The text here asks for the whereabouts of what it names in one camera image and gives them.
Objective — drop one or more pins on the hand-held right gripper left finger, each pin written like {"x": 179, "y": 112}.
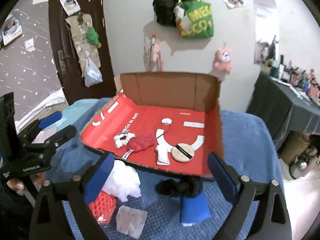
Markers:
{"x": 98, "y": 177}

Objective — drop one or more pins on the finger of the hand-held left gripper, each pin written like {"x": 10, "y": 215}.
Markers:
{"x": 63, "y": 133}
{"x": 50, "y": 121}

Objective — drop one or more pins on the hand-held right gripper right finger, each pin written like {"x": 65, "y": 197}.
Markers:
{"x": 222, "y": 177}

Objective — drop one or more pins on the white fluffy cloth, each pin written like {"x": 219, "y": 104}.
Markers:
{"x": 123, "y": 180}

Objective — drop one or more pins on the red foam mesh net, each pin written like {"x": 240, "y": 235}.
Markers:
{"x": 105, "y": 206}

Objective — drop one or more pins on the blue cloth pouch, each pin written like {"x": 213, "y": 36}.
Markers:
{"x": 193, "y": 211}

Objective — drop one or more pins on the black fuzzy cloth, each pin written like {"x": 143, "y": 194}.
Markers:
{"x": 170, "y": 186}

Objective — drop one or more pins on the brown cardboard box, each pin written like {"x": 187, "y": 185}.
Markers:
{"x": 170, "y": 87}

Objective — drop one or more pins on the person's left hand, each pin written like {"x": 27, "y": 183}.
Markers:
{"x": 15, "y": 187}

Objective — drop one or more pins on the pale pink cloth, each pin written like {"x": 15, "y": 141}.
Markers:
{"x": 47, "y": 133}

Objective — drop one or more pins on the white crumpled paper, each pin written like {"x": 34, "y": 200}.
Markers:
{"x": 53, "y": 98}

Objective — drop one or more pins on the light blue cloth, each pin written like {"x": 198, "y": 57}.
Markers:
{"x": 72, "y": 112}

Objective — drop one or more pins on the blue knitted blanket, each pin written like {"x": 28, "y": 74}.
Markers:
{"x": 250, "y": 140}

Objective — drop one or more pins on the small white red plush toy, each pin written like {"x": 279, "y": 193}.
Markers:
{"x": 123, "y": 138}

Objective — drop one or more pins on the round beige powder puff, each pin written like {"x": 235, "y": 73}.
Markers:
{"x": 181, "y": 155}

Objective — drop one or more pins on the clear plastic packet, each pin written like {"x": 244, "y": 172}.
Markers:
{"x": 131, "y": 220}

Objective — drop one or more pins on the red knit cloth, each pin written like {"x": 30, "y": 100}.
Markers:
{"x": 141, "y": 142}

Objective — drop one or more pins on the white folded cloth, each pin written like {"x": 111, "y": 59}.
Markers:
{"x": 163, "y": 156}

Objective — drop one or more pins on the clear hanging plastic bag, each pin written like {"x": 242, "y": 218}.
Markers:
{"x": 92, "y": 73}

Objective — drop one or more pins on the red printed paper bag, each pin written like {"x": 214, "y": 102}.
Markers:
{"x": 145, "y": 120}

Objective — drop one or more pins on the brown box under table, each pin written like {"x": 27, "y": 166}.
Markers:
{"x": 296, "y": 145}

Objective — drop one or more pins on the metal kettle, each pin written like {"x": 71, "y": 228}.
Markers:
{"x": 302, "y": 166}

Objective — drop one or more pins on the table with dark cloth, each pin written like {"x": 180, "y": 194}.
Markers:
{"x": 275, "y": 100}

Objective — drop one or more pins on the green plush toy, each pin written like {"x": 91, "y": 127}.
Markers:
{"x": 92, "y": 36}

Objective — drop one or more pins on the brown paper hanging organizer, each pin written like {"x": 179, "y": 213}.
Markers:
{"x": 77, "y": 30}

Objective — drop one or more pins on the dark brown door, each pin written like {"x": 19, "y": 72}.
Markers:
{"x": 57, "y": 22}

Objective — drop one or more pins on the pink plush toy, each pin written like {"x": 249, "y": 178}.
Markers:
{"x": 222, "y": 62}

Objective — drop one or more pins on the photo print on door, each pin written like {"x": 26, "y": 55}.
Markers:
{"x": 70, "y": 4}

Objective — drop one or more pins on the pink hanging toy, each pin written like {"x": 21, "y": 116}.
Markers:
{"x": 155, "y": 51}

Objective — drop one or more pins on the green printed tote bag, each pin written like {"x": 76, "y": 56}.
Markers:
{"x": 200, "y": 20}

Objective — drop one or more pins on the black hanging bag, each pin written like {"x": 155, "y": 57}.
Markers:
{"x": 165, "y": 10}

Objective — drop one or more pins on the white plush bag charm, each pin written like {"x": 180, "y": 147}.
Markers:
{"x": 180, "y": 13}

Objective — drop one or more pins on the small white wall paper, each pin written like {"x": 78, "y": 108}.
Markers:
{"x": 30, "y": 43}

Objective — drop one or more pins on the wall poster with portrait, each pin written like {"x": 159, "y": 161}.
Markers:
{"x": 11, "y": 27}

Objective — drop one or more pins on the wall mirror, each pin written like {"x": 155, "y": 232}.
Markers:
{"x": 266, "y": 20}

